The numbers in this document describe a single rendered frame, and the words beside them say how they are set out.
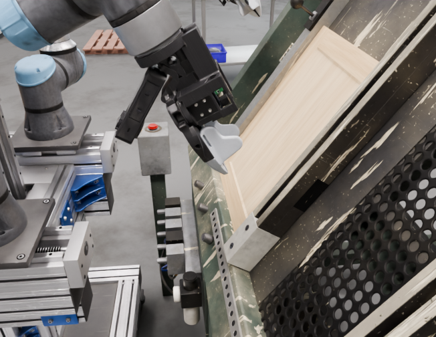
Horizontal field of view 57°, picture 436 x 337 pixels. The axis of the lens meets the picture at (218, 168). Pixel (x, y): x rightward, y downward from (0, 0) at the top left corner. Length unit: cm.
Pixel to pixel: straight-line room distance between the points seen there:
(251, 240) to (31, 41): 64
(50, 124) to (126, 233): 131
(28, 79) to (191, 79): 85
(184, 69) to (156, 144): 106
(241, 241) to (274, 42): 82
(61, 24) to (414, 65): 63
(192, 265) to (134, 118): 78
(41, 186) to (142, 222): 136
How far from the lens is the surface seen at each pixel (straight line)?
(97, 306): 191
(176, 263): 128
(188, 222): 140
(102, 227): 262
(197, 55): 51
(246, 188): 118
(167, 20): 49
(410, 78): 88
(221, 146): 56
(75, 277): 100
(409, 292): 62
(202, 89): 51
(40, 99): 134
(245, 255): 99
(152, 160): 160
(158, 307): 212
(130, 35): 49
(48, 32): 54
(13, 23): 55
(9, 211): 98
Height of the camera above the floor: 164
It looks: 32 degrees down
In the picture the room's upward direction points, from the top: straight up
